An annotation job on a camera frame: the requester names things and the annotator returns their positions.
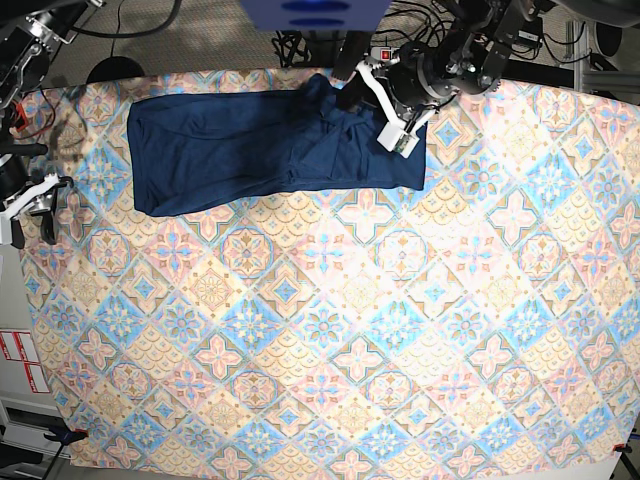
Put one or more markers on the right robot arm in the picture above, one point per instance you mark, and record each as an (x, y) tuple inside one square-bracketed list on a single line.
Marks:
[(30, 33)]

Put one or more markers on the patterned tablecloth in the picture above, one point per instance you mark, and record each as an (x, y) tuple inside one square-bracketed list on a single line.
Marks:
[(485, 325)]

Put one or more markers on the red white labels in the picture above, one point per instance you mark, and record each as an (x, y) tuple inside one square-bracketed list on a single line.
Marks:
[(18, 346)]

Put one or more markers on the red black clamp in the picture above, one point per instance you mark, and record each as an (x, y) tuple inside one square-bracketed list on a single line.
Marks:
[(17, 121)]

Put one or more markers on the right corner clamp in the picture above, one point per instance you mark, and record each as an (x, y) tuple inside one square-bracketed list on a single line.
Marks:
[(626, 448)]

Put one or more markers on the blue box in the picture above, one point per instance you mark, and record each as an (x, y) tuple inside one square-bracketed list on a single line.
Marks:
[(359, 15)]

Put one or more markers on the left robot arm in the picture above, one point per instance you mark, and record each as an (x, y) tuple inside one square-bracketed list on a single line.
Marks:
[(473, 50)]

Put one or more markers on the white power strip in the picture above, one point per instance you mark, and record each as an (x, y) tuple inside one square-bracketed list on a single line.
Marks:
[(384, 55)]

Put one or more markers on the blue long-sleeve shirt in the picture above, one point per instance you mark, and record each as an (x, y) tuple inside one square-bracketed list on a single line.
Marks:
[(193, 152)]

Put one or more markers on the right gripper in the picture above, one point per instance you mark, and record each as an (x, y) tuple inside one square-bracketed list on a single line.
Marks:
[(25, 194)]

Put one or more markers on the black orange corner clamp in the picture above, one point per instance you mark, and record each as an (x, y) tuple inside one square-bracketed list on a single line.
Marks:
[(64, 436)]

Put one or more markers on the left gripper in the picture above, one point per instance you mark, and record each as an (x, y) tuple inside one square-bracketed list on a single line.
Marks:
[(412, 85)]

